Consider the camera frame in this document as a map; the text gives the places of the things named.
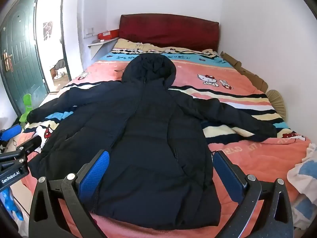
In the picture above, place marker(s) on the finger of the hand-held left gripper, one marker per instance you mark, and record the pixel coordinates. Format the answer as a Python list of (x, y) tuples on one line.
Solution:
[(11, 132), (27, 145)]

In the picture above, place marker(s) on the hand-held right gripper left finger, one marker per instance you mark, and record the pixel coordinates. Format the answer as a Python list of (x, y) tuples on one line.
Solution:
[(95, 176)]

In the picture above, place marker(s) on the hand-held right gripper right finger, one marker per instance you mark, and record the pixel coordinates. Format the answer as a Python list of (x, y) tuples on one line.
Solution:
[(227, 176)]

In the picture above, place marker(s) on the black hooded puffer jacket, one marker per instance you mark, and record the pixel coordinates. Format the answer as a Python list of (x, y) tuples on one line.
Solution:
[(153, 141)]

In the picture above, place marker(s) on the blue patterned cloth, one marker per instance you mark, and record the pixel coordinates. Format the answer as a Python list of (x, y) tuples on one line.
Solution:
[(11, 203)]

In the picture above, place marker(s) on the white and blue cloth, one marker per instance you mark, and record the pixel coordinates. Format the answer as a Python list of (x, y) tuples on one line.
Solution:
[(304, 173)]

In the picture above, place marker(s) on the green door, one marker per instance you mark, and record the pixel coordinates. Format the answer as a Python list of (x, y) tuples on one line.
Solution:
[(19, 54)]

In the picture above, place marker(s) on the grey cloth heap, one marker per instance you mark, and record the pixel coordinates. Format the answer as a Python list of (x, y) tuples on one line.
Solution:
[(60, 64)]

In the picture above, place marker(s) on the woven hand fan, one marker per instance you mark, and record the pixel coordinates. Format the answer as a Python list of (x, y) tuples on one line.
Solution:
[(277, 104)]

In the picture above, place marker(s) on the brown cardboard sheet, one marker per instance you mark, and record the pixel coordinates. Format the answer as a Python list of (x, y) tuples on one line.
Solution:
[(250, 76)]

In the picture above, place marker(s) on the striped cartoon print blanket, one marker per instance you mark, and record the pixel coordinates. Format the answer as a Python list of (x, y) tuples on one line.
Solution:
[(188, 72)]

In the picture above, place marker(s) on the red box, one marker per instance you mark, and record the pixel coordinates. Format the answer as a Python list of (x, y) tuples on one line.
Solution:
[(107, 35)]

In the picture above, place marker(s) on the dark red headboard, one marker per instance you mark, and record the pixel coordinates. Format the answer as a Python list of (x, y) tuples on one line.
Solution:
[(168, 29)]

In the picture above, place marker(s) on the wall poster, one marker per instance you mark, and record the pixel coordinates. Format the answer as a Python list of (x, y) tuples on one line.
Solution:
[(47, 31)]

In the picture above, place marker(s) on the white wall switch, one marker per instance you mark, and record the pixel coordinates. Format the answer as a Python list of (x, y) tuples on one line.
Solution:
[(89, 32)]

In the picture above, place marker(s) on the white wall shelf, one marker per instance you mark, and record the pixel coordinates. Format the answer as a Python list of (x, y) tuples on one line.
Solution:
[(101, 43)]

